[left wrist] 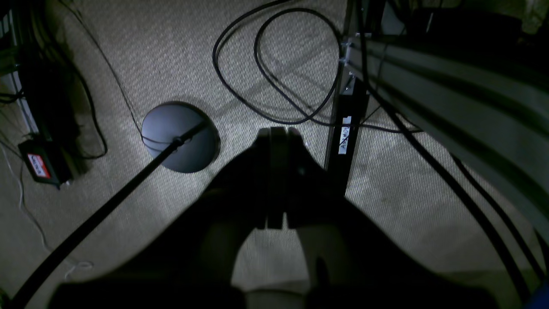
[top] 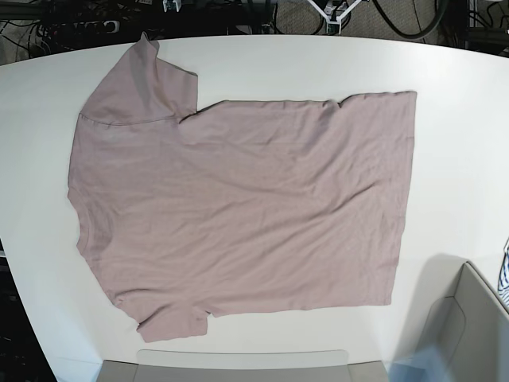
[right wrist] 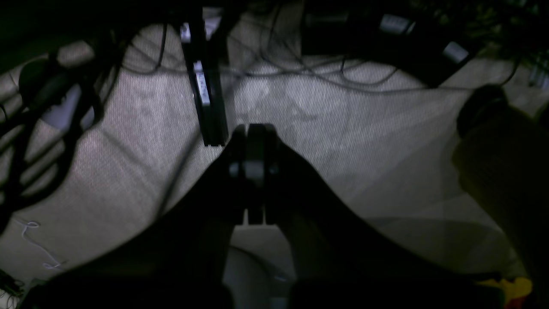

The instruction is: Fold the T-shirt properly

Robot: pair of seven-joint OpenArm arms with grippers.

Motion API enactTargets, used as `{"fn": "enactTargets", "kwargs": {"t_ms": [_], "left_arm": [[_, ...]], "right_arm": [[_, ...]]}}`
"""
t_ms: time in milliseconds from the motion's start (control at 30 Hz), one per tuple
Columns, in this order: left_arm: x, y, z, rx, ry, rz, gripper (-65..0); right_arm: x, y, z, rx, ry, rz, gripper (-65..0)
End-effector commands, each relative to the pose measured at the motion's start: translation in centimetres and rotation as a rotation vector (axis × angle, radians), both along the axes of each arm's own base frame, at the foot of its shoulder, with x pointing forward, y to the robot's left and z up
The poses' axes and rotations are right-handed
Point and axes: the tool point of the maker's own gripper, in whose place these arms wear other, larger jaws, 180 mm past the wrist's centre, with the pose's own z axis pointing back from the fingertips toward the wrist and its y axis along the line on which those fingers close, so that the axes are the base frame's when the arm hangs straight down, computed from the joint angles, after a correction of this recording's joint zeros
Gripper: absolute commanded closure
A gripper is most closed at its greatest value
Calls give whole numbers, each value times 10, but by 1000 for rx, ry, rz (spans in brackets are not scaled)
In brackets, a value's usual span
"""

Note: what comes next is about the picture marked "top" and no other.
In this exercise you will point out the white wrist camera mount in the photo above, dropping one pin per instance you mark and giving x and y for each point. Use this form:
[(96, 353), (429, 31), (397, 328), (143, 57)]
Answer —
[(336, 15)]

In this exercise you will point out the blue striped cloth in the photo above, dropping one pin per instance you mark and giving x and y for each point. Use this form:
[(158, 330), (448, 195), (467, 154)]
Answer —
[(503, 282)]

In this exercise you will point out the blue translucent sheet corner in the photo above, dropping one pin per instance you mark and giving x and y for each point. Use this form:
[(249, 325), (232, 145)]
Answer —
[(429, 364)]

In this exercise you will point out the grey cardboard box right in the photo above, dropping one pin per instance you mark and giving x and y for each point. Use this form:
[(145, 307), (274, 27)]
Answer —
[(471, 326)]

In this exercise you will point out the mauve pink T-shirt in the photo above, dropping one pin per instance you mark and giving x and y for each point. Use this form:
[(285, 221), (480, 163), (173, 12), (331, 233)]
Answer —
[(241, 207)]

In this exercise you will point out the grey bin bottom edge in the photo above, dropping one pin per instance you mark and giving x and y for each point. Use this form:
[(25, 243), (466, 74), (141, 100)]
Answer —
[(157, 365)]

